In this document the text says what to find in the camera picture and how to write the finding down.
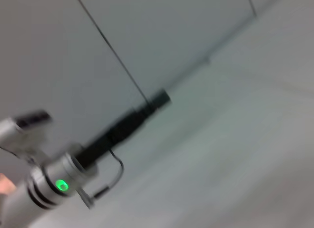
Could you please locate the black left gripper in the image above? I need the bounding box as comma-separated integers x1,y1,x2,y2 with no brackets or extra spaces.
75,89,172,170

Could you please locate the pink skin coloured object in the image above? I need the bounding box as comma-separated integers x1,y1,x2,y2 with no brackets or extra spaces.
0,174,17,196

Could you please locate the thin black cable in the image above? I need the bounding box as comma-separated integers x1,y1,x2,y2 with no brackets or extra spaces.
90,149,125,199

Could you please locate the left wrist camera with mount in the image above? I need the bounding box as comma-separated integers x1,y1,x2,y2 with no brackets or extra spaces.
0,110,53,155

